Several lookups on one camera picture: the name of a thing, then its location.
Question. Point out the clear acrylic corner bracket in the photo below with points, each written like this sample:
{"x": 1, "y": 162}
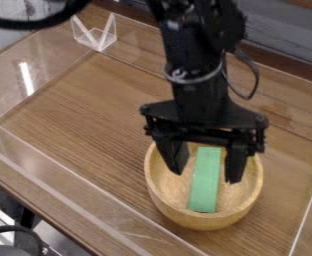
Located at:
{"x": 95, "y": 38}

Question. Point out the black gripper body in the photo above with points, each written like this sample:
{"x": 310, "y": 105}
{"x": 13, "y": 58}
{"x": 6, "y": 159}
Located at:
{"x": 203, "y": 115}

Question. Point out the brown wooden bowl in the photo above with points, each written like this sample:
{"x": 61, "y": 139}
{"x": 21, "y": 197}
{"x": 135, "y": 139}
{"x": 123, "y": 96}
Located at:
{"x": 169, "y": 191}

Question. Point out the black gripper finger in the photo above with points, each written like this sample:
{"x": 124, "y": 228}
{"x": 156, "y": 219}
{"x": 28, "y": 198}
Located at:
{"x": 173, "y": 151}
{"x": 238, "y": 154}

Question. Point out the green rectangular block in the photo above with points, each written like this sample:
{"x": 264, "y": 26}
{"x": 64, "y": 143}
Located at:
{"x": 204, "y": 183}

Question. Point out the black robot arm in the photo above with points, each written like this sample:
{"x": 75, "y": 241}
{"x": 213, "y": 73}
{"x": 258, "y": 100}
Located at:
{"x": 201, "y": 31}

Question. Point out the clear acrylic tray wall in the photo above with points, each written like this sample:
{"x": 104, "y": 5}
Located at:
{"x": 73, "y": 146}

